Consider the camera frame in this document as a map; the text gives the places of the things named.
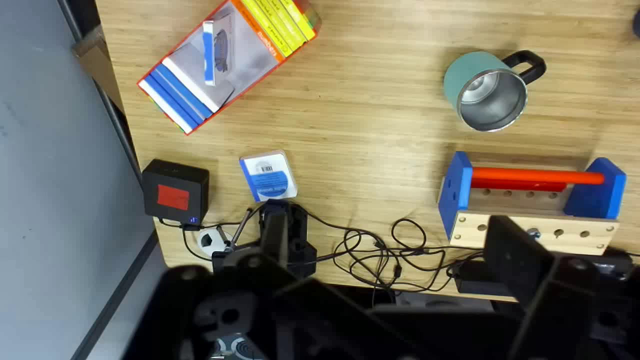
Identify blue and white card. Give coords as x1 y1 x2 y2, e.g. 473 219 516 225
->
238 151 299 205

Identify orange box of cards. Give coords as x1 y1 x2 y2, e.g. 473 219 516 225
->
136 0 324 139

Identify wooden block in blue holder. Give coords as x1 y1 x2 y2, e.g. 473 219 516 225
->
436 151 628 259

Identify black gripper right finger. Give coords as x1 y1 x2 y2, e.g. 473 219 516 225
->
483 214 640 360

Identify teal metal mug black handle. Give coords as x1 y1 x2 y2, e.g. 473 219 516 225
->
442 48 547 135

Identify small grey metal bracket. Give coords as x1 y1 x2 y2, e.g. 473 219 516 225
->
197 226 230 260

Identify thin black cable tangle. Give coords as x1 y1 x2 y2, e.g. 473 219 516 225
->
177 207 482 297

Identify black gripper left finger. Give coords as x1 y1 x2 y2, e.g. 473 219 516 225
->
158 198 401 360

